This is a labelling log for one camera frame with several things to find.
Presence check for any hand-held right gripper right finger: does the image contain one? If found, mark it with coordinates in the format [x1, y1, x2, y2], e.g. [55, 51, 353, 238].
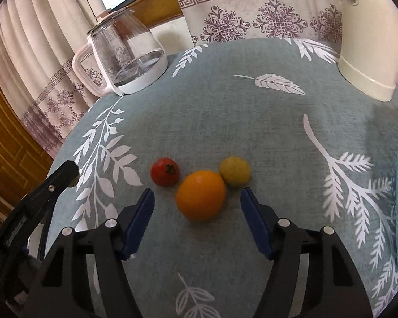
[240, 187, 374, 318]

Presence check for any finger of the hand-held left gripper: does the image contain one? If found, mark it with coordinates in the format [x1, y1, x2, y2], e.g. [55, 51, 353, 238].
[0, 160, 80, 239]

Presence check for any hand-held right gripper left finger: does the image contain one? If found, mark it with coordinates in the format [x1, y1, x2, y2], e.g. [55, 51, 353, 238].
[23, 188, 155, 318]

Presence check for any large orange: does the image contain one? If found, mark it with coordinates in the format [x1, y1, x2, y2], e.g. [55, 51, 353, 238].
[175, 170, 227, 222]

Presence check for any yellow-green fruit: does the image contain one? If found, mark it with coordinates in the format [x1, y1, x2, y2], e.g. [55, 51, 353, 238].
[218, 156, 252, 187]

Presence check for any small red fruit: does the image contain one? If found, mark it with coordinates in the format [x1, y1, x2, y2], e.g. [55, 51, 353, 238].
[150, 158, 180, 187]

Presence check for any wooden cabinet door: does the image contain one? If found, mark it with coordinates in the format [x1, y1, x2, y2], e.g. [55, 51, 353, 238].
[0, 56, 54, 214]

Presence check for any blue-grey leaf print tablecloth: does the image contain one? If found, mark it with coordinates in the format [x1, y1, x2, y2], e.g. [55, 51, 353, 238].
[45, 37, 398, 318]

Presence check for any beige patterned curtain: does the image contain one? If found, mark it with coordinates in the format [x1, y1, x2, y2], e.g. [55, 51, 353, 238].
[166, 0, 398, 105]
[0, 0, 103, 154]

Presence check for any wooden window sill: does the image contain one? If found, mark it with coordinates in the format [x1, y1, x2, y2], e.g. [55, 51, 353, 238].
[113, 0, 184, 30]

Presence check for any cream thermos jug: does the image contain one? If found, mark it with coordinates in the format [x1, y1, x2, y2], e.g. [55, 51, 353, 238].
[338, 0, 398, 103]

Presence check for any glass kettle with white handle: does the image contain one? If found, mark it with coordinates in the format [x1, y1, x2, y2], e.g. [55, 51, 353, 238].
[72, 9, 168, 97]

